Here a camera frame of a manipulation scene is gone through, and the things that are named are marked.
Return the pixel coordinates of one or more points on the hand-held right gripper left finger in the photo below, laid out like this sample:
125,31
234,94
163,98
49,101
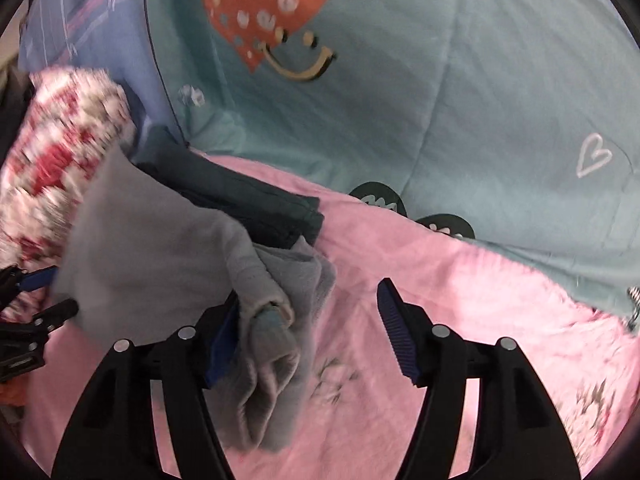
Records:
221,350

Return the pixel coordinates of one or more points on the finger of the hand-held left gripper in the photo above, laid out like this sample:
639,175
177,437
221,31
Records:
55,312
37,280

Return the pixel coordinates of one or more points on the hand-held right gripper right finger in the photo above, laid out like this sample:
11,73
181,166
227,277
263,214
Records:
397,330

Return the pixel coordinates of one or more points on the grey pants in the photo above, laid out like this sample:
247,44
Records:
150,260

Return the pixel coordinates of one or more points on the pink bed sheet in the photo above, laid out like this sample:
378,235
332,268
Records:
425,270

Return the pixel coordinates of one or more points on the red floral quilt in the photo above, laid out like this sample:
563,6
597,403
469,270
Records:
60,130

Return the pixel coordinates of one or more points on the dark folded clothes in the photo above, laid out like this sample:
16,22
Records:
240,195

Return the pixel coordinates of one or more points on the teal printed blanket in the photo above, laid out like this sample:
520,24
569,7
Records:
400,85

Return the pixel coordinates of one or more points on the blue plaid cloth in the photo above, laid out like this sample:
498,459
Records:
100,20

